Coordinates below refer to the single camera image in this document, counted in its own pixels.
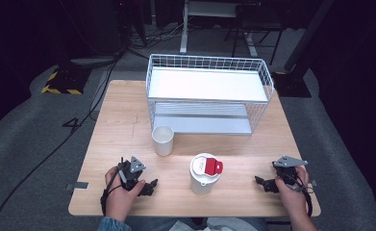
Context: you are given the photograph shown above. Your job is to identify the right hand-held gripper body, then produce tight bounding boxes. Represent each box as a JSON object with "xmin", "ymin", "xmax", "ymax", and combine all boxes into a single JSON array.
[{"xmin": 271, "ymin": 155, "xmax": 309, "ymax": 188}]

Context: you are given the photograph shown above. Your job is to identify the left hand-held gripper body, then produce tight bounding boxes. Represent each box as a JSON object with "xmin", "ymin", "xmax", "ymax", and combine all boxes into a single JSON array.
[{"xmin": 116, "ymin": 156, "xmax": 147, "ymax": 193}]

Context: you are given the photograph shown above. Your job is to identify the person's right hand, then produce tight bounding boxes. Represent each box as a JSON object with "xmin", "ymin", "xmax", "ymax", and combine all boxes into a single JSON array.
[{"xmin": 274, "ymin": 166, "xmax": 311, "ymax": 219}]

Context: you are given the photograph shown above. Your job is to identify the person's left hand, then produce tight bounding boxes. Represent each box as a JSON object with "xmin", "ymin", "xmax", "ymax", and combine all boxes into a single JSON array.
[{"xmin": 104, "ymin": 166, "xmax": 147, "ymax": 223}]

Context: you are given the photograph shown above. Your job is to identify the white paper cup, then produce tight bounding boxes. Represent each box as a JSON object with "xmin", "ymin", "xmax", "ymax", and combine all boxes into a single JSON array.
[{"xmin": 151, "ymin": 125, "xmax": 175, "ymax": 158}]

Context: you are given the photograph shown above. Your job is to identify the white cup with red lid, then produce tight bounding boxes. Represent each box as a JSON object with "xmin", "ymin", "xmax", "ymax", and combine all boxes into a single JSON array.
[{"xmin": 188, "ymin": 152, "xmax": 224, "ymax": 196}]

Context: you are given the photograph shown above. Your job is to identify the grey tape strip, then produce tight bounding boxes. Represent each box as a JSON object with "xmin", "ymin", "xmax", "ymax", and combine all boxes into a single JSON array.
[{"xmin": 65, "ymin": 181, "xmax": 89, "ymax": 193}]

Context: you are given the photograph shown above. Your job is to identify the person's clothing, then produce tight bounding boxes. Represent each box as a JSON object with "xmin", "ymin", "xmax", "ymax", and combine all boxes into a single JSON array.
[{"xmin": 124, "ymin": 217, "xmax": 268, "ymax": 231}]

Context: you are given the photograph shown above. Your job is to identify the black stand with base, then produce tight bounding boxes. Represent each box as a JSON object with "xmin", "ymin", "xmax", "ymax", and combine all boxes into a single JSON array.
[{"xmin": 271, "ymin": 0, "xmax": 336, "ymax": 98}]

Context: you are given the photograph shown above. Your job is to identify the yellow-black striped stand base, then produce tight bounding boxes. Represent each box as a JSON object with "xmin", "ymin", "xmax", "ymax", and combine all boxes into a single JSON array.
[{"xmin": 40, "ymin": 64, "xmax": 92, "ymax": 96}]

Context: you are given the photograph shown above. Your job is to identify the black chair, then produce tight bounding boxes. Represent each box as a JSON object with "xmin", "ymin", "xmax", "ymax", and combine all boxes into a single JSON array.
[{"xmin": 223, "ymin": 0, "xmax": 287, "ymax": 66}]

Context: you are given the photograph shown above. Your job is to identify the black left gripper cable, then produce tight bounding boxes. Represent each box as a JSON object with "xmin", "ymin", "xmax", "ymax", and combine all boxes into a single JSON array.
[{"xmin": 99, "ymin": 167, "xmax": 123, "ymax": 217}]

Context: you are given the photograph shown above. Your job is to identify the long black floor cable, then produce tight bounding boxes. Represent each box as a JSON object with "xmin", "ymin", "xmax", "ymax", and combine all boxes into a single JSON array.
[{"xmin": 0, "ymin": 47, "xmax": 126, "ymax": 231}]

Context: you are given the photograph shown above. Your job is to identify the white wire shelf rack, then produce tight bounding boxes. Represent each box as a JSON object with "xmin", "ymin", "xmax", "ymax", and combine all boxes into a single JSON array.
[{"xmin": 144, "ymin": 53, "xmax": 276, "ymax": 137}]

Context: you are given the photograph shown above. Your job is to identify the bundle of floor cables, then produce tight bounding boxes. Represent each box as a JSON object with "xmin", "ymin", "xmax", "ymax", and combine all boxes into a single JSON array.
[{"xmin": 126, "ymin": 18, "xmax": 189, "ymax": 61}]

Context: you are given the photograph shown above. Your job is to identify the white desk frame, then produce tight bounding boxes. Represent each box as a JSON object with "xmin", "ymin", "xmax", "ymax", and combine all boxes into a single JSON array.
[{"xmin": 179, "ymin": 0, "xmax": 264, "ymax": 58}]

